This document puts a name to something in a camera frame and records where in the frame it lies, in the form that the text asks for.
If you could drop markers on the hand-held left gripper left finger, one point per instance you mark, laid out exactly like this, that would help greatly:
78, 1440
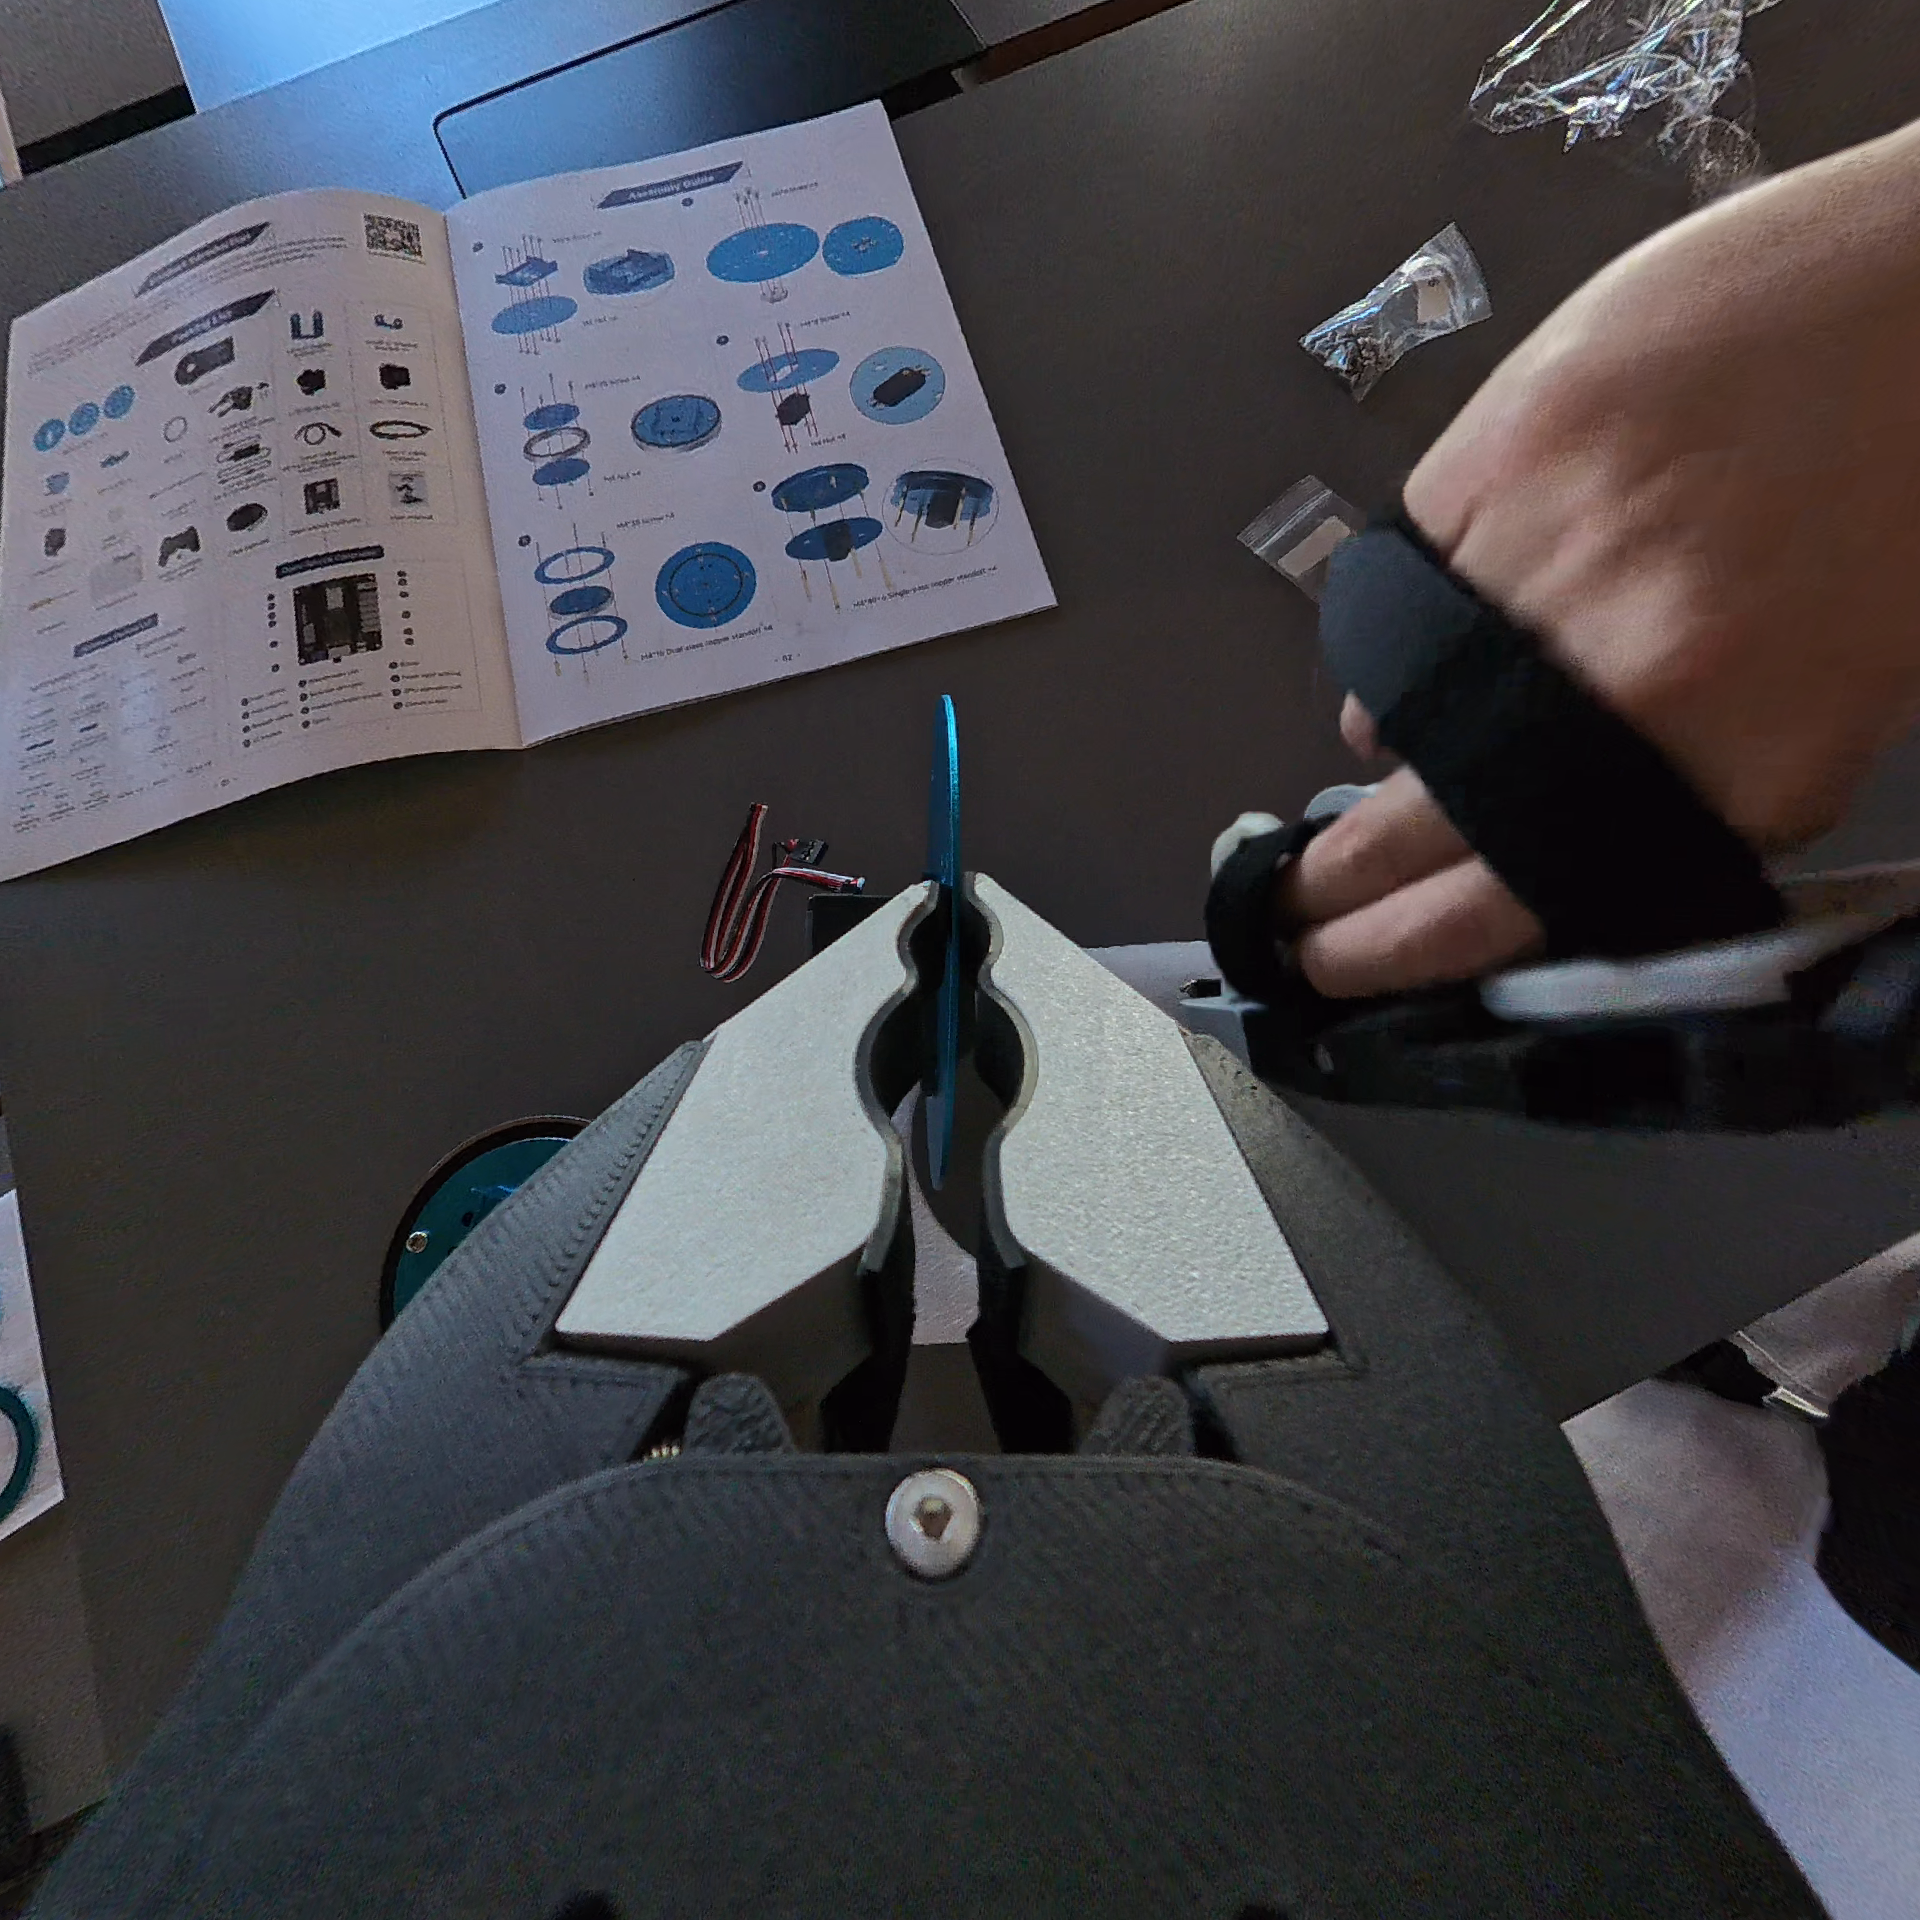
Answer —
721, 1186

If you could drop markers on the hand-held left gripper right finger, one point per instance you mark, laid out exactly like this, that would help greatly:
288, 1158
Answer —
1154, 1186

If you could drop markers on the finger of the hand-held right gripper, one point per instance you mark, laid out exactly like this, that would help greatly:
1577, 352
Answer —
1224, 1023

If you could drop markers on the blue metal disc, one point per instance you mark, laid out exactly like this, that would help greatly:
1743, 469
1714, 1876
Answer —
945, 827

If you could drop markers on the dark desk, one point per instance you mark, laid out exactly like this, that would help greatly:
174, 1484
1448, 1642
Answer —
1141, 376

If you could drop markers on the person's right hand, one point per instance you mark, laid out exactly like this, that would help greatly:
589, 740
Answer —
1681, 451

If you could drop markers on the black servo motor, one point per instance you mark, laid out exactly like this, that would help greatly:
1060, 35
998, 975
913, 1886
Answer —
832, 917

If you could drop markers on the small clear zip bag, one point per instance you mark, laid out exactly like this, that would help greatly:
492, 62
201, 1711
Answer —
1300, 534

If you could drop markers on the white backing sheet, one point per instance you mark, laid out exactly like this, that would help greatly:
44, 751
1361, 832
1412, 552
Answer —
24, 1291

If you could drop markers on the clear bag of screws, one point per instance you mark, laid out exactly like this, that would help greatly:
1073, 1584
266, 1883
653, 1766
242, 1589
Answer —
1396, 308

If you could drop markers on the open assembly manual booklet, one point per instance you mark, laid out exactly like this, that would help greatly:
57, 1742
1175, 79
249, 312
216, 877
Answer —
406, 511

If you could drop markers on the crumpled clear plastic wrap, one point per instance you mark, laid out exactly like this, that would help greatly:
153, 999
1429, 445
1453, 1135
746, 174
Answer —
1621, 76

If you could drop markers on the dark monitor stand base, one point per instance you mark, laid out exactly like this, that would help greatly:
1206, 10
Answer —
676, 106

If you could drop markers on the pale blue screen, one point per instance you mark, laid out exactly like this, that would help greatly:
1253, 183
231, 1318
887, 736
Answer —
421, 37

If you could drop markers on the teal round base plate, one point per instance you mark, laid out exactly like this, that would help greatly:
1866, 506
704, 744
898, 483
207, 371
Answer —
452, 1215

